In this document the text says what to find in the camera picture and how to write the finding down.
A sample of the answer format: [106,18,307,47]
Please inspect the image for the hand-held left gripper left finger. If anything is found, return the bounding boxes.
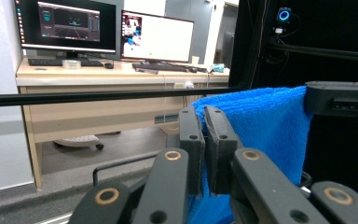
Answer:
[178,105,207,198]

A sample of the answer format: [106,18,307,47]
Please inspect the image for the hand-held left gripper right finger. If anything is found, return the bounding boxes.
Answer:
[203,105,244,196]

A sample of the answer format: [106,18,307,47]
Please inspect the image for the blue towel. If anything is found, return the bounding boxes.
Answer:
[187,85,314,224]

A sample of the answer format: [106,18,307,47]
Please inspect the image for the black keyboard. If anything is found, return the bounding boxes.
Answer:
[27,58,104,68]
[131,63,190,74]

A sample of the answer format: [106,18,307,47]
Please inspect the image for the light wooden desk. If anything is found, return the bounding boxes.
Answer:
[14,55,231,190]

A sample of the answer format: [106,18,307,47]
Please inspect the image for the monitor with white screen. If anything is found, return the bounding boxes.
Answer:
[119,9,196,64]

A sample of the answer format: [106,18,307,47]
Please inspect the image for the white chair base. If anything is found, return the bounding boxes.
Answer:
[53,133,105,151]

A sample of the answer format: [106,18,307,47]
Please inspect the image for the small clear box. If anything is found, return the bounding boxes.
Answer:
[62,59,82,70]

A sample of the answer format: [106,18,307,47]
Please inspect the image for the monitor with dark screen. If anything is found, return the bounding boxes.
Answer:
[13,0,118,60]

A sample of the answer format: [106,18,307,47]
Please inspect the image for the white cabinet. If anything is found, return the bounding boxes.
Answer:
[0,0,35,195]

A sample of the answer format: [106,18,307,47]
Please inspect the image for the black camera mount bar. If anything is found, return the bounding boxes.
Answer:
[268,36,358,64]

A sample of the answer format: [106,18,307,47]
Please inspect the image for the webcam with blue ring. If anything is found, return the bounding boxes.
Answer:
[273,7,293,35]

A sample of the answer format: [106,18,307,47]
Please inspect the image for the black horizontal frame bar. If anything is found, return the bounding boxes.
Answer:
[0,86,241,109]

